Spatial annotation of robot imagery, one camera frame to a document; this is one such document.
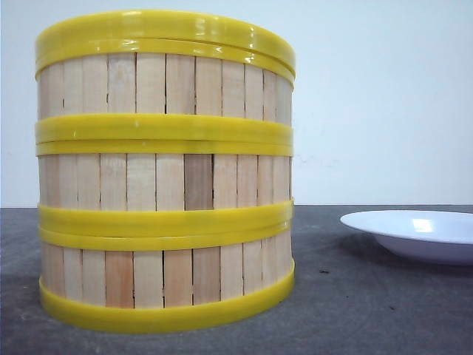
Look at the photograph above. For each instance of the white plate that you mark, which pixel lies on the white plate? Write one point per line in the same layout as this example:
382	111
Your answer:
429	236

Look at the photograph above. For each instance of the woven bamboo steamer lid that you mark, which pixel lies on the woven bamboo steamer lid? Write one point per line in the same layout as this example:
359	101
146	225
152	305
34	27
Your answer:
165	31

